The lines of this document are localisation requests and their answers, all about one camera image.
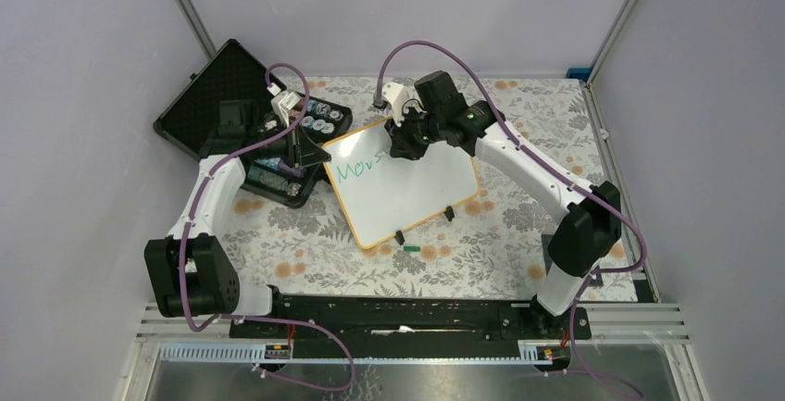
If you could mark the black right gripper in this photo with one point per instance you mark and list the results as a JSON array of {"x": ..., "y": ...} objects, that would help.
[{"x": 402, "y": 147}]

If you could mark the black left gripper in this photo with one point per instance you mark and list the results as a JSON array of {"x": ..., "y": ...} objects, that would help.
[{"x": 301, "y": 150}]

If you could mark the yellow framed whiteboard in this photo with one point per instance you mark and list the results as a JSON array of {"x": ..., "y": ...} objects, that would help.
[{"x": 381, "y": 196}]

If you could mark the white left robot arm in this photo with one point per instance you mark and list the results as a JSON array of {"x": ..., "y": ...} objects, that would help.
[{"x": 190, "y": 272}]

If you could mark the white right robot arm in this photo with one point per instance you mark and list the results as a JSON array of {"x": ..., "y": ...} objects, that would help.
[{"x": 587, "y": 215}]

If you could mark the black poker chip case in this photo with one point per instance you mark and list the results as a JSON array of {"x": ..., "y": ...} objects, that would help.
[{"x": 234, "y": 74}]

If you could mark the floral table mat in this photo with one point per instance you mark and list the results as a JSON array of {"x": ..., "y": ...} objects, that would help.
[{"x": 492, "y": 249}]

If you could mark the grey lego baseplate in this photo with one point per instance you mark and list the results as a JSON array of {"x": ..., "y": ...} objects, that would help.
[{"x": 546, "y": 240}]

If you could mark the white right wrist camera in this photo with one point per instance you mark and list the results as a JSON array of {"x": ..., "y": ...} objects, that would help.
[{"x": 392, "y": 95}]

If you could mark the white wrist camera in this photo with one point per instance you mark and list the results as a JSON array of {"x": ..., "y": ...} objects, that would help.
[
  {"x": 285, "y": 104},
  {"x": 392, "y": 95}
]

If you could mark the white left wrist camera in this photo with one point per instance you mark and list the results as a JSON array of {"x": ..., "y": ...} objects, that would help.
[{"x": 285, "y": 104}]

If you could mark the blue corner bracket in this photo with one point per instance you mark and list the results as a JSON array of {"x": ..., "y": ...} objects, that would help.
[{"x": 580, "y": 74}]

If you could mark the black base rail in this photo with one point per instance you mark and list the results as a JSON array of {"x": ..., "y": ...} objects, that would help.
[{"x": 417, "y": 328}]

